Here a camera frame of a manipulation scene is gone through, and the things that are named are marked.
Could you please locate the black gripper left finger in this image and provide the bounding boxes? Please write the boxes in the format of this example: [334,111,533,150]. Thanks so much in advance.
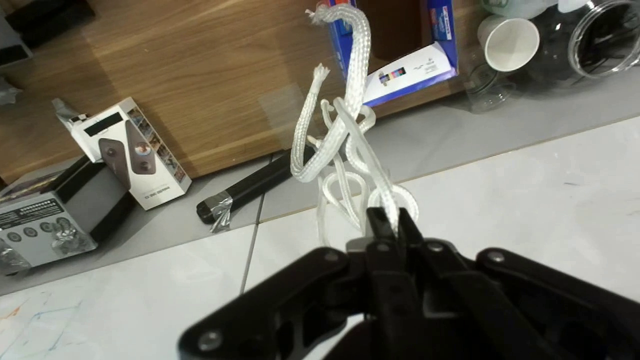
[366,207,396,252]

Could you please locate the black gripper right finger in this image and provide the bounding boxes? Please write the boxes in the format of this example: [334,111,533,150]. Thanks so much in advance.
[399,207,423,247]

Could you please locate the white braided rope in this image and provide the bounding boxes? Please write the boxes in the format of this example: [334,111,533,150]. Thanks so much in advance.
[291,3,423,243]

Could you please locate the blue snack cardboard box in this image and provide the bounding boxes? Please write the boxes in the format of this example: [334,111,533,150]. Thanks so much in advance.
[324,0,459,106]

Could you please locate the small white product box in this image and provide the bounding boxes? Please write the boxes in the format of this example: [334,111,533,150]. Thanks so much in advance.
[53,98,193,209]

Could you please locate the Dominator battery box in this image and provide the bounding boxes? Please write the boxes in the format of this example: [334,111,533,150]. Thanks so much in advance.
[0,156,136,275]

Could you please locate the black tube with foil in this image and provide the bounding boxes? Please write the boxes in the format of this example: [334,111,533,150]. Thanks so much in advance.
[196,150,293,231]

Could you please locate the white paper cup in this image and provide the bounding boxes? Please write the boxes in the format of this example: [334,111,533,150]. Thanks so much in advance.
[479,16,540,72]

